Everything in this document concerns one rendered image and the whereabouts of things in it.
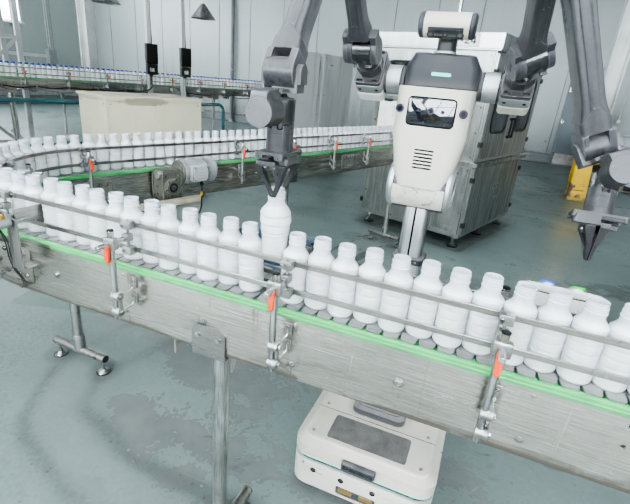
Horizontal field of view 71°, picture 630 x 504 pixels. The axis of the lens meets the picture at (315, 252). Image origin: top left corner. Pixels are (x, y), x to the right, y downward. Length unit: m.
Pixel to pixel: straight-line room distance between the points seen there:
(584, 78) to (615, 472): 0.75
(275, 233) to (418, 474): 1.06
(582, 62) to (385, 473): 1.35
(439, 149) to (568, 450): 0.87
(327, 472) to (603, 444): 1.05
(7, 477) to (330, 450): 1.22
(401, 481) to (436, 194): 0.98
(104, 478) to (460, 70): 1.92
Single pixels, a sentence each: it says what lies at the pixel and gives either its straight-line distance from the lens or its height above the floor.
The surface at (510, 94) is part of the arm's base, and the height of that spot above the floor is 1.50.
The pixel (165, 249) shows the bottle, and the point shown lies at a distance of 1.16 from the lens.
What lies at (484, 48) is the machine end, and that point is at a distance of 4.49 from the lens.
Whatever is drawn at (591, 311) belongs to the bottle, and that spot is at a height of 1.15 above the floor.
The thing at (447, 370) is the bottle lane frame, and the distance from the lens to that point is 0.95.
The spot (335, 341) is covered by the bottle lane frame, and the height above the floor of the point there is 0.96.
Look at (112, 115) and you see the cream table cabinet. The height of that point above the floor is 1.00.
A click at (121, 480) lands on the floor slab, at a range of 2.03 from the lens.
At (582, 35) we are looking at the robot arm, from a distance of 1.05.
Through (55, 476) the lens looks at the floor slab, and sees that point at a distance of 2.12.
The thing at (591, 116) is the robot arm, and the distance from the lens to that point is 1.09.
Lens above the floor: 1.49
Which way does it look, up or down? 21 degrees down
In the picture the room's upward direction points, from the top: 5 degrees clockwise
